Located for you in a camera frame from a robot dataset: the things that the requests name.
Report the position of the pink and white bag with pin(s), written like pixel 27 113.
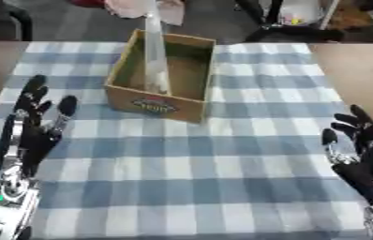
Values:
pixel 140 9

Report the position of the tan cardboard box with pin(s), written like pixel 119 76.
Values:
pixel 162 78

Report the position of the black tripod base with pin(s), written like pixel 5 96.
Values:
pixel 288 28

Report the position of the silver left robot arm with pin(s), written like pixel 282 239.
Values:
pixel 6 203

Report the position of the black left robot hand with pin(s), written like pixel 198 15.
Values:
pixel 31 142

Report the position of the black chair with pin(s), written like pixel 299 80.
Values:
pixel 1 20

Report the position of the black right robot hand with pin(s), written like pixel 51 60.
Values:
pixel 362 168

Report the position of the clear plastic bottle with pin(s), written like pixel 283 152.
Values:
pixel 154 53

